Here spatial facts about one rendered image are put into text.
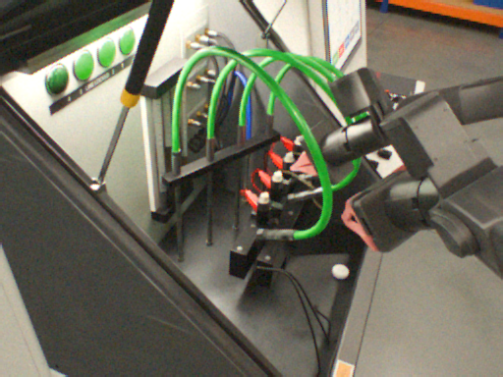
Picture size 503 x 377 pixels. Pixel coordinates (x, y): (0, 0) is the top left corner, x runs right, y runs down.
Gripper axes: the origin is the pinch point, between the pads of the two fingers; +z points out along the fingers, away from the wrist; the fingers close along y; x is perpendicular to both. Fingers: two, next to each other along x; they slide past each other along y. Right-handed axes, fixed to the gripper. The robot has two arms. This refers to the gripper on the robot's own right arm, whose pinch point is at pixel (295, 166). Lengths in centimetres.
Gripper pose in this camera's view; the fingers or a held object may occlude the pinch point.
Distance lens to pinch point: 85.5
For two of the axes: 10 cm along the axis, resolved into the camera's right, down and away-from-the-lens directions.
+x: -6.0, 4.6, -6.6
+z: -6.2, 2.6, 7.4
